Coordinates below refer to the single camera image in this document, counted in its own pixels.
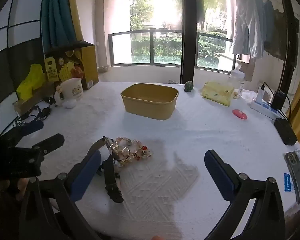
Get olive hanging garment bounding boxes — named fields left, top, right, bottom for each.
left=264, top=5, right=299, bottom=67

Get bright yellow cloth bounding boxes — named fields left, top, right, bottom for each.
left=16, top=64, right=45, bottom=98

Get dark sliding door frame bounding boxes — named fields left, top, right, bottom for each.
left=277, top=0, right=294, bottom=98

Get yellow printed carton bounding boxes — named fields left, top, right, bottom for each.
left=44, top=41, right=100, bottom=90

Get gold red bead bracelet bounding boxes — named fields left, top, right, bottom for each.
left=120, top=144, right=153, bottom=167

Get black power adapter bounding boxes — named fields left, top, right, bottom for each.
left=270, top=92, right=287, bottom=110

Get blue hanging garment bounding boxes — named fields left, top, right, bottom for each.
left=256, top=0, right=275, bottom=45

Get yellow tissue pack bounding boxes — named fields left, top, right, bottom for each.
left=201, top=81, right=235, bottom=107

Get black charger cable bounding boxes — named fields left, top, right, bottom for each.
left=262, top=81, right=293, bottom=120

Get clear plastic jar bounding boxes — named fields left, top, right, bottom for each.
left=227, top=70, right=245, bottom=99

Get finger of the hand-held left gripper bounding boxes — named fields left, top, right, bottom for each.
left=1, top=120, right=44, bottom=145
left=31, top=133, right=65, bottom=154

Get dark hanging garment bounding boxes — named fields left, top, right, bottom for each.
left=196, top=0, right=207, bottom=24

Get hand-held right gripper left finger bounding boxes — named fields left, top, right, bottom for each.
left=20, top=150, right=108, bottom=240

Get teal curtain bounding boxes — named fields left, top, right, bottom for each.
left=41, top=0, right=78, bottom=53

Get blue card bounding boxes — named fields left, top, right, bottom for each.
left=283, top=172, right=294, bottom=193

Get balcony cardboard box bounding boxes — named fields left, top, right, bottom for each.
left=236, top=55, right=255, bottom=82

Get black tangled cables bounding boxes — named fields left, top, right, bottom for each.
left=15, top=96, right=55, bottom=125

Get brown cardboard box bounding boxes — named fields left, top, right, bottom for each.
left=12, top=81, right=57, bottom=117

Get white power strip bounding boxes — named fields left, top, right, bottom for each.
left=249, top=97, right=282, bottom=120

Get black balcony railing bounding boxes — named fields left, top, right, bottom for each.
left=108, top=29, right=234, bottom=70

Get white textured tablecloth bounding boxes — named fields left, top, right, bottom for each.
left=0, top=81, right=300, bottom=240

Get black strap wristwatch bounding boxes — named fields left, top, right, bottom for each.
left=90, top=136, right=125, bottom=203

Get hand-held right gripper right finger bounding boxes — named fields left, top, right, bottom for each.
left=204, top=149, right=287, bottom=240

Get pink bead bracelet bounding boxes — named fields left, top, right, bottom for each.
left=112, top=137, right=140, bottom=160

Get light hanging shirt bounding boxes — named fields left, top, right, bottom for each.
left=232, top=0, right=265, bottom=59

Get red round disc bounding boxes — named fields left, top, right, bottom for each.
left=232, top=109, right=247, bottom=119

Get clear phone case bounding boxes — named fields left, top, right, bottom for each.
left=285, top=150, right=300, bottom=204

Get white charger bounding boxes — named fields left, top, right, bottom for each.
left=255, top=86, right=265, bottom=105

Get tan rectangular tub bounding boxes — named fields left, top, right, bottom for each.
left=120, top=83, right=179, bottom=120

